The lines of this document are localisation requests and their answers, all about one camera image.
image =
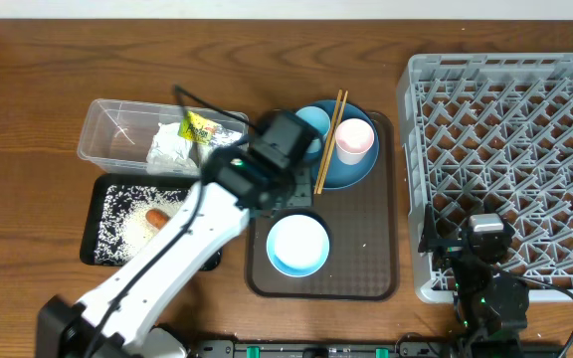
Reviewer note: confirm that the green yellow snack wrapper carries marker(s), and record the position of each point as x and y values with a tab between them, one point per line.
194	127

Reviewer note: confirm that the black plastic tray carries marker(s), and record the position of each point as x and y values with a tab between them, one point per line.
101	184

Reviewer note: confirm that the brown serving tray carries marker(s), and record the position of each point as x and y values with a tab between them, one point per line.
362	224

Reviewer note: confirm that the right wooden chopstick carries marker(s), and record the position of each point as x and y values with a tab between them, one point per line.
332	138

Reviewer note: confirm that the light blue rice bowl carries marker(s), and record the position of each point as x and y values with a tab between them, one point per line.
298	245

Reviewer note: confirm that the grey dishwasher rack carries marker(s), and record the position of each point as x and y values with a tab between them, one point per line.
477	126

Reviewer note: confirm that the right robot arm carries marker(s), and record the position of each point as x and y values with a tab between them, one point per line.
490	305

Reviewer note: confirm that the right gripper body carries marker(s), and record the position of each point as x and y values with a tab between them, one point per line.
452	248

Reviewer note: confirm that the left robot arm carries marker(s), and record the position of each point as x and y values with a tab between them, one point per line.
114	319

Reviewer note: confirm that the white rice pile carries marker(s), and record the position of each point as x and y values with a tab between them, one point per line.
122	229

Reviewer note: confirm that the orange carrot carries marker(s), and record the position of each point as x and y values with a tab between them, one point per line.
156	218

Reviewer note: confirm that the white tissue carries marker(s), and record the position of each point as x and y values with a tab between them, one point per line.
170	151

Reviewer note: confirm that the pink cup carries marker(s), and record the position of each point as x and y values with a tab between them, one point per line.
353	139

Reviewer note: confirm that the clear plastic bin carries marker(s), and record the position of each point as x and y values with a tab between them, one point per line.
117	136

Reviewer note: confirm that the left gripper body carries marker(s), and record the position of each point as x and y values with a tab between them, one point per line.
290	181

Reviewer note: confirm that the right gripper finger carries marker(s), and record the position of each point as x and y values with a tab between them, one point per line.
490	206
429	233

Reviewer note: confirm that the light blue cup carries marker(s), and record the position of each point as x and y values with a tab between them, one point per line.
320	120

